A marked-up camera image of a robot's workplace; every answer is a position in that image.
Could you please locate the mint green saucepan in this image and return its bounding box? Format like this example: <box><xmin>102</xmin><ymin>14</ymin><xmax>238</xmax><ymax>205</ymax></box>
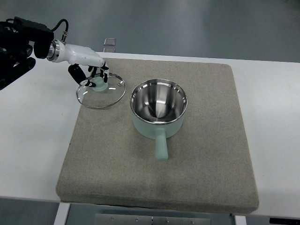
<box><xmin>129</xmin><ymin>79</ymin><xmax>188</xmax><ymax>162</ymax></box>

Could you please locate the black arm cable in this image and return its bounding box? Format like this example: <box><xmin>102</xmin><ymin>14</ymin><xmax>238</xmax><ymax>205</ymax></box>
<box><xmin>50</xmin><ymin>18</ymin><xmax>70</xmax><ymax>43</ymax></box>

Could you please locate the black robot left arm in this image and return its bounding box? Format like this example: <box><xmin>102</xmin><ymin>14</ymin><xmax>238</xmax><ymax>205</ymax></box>
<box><xmin>0</xmin><ymin>17</ymin><xmax>54</xmax><ymax>89</ymax></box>

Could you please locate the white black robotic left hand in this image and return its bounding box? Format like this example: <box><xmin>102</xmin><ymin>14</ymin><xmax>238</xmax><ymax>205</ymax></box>
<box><xmin>47</xmin><ymin>40</ymin><xmax>109</xmax><ymax>88</ymax></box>

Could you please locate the grey felt mat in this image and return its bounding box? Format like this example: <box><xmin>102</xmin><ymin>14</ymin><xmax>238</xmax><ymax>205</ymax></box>
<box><xmin>56</xmin><ymin>59</ymin><xmax>259</xmax><ymax>214</ymax></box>

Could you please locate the white table leg frame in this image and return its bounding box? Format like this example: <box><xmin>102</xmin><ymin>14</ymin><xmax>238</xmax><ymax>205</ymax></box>
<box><xmin>53</xmin><ymin>202</ymin><xmax>71</xmax><ymax>225</ymax></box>

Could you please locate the grey metal plate under table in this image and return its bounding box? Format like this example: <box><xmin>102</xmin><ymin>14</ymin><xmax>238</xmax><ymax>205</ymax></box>
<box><xmin>94</xmin><ymin>214</ymin><xmax>211</xmax><ymax>225</ymax></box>

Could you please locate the glass lid with green knob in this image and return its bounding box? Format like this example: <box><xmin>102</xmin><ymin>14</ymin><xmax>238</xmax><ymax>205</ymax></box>
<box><xmin>76</xmin><ymin>73</ymin><xmax>126</xmax><ymax>109</ymax></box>

